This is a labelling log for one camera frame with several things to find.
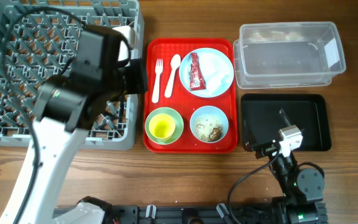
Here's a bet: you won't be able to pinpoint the clear plastic bin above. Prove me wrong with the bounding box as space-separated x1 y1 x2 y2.
233 22 346 90

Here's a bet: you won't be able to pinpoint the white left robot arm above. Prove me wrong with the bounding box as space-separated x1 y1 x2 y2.
0 25 147 223

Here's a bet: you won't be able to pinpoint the white plastic fork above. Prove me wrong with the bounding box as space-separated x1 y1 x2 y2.
152 58 163 103

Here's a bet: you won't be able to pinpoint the black waste tray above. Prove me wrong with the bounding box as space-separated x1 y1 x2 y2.
241 93 332 151

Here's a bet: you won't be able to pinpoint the grey dishwasher rack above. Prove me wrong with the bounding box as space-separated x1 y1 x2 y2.
0 0 144 147

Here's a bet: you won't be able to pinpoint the cream plastic spoon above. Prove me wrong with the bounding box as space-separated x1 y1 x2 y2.
164 54 181 98

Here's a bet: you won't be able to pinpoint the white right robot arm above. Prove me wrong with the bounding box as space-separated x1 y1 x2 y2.
251 109 328 223

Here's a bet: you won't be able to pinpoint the light blue bowl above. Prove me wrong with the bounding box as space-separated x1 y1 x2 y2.
190 106 229 144

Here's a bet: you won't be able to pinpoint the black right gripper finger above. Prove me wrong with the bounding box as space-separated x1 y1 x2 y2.
242 119 255 151
279 108 294 127

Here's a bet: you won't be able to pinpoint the red plastic tray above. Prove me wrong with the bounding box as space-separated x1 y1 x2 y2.
143 38 238 154

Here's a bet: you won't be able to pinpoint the light blue plate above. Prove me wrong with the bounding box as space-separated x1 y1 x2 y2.
179 48 234 98

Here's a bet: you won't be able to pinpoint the green bowl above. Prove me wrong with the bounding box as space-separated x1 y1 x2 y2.
144 107 184 145

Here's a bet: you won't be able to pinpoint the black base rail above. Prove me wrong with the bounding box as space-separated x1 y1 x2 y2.
52 202 328 224

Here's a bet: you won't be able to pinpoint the rice and meat leftovers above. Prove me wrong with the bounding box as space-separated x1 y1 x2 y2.
193 114 223 142

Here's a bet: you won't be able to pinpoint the red ketchup packet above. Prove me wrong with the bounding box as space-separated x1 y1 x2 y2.
189 53 206 91

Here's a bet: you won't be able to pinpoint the white napkin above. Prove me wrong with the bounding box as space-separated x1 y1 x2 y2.
201 57 232 97

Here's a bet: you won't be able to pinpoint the yellow plastic cup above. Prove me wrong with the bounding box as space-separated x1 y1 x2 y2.
149 113 176 142

